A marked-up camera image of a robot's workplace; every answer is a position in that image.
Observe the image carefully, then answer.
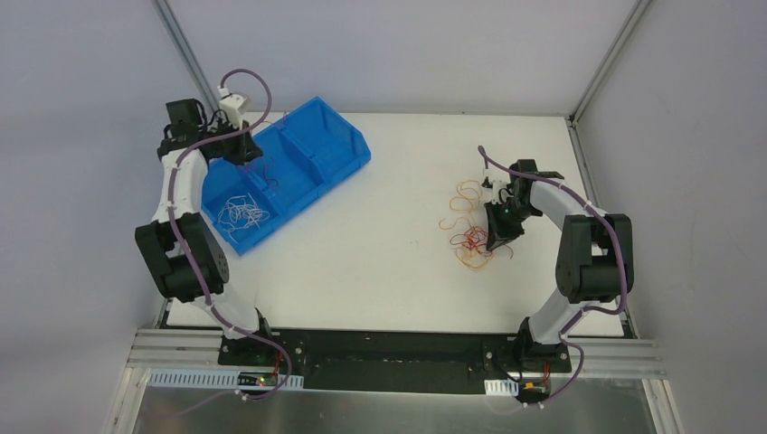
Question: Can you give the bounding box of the yellow cable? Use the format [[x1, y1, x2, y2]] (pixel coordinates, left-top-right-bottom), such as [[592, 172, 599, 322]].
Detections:
[[439, 180, 498, 270]]

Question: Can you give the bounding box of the white cable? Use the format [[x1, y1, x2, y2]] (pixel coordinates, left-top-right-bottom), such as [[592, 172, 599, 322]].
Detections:
[[216, 191, 272, 233]]

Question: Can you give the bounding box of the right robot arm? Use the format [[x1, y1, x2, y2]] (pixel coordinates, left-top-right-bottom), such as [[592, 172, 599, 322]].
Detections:
[[480, 159, 633, 371]]

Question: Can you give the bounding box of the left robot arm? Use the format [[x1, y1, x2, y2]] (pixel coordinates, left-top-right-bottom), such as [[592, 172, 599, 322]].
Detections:
[[135, 92, 276, 366]]

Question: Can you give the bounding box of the blue plastic divided bin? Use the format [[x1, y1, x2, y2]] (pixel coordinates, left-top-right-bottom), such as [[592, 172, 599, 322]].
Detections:
[[203, 97, 371, 256]]

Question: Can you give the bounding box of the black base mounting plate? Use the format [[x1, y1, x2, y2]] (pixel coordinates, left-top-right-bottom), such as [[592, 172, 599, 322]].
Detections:
[[218, 328, 573, 395]]

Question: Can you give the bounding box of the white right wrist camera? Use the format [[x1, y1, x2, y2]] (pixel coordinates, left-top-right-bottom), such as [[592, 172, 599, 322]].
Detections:
[[480, 168, 510, 204]]

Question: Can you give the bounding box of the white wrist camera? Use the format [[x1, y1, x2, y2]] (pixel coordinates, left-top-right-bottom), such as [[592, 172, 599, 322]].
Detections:
[[480, 168, 510, 204], [217, 86, 251, 129]]

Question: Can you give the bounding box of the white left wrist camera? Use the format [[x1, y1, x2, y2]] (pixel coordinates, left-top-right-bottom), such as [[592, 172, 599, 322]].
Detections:
[[217, 86, 251, 129]]

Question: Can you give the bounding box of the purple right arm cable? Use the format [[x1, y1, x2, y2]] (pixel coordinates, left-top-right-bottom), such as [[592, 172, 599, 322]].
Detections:
[[477, 145, 630, 409]]

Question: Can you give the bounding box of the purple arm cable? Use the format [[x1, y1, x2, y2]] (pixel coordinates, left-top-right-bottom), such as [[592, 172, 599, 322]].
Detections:
[[166, 68, 295, 402], [477, 145, 630, 409]]

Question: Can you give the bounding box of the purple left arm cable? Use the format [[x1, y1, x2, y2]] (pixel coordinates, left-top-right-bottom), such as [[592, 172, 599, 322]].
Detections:
[[166, 68, 295, 402]]

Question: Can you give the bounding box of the aluminium frame rail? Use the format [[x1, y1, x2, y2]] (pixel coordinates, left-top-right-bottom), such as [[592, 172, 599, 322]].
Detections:
[[106, 328, 684, 433]]

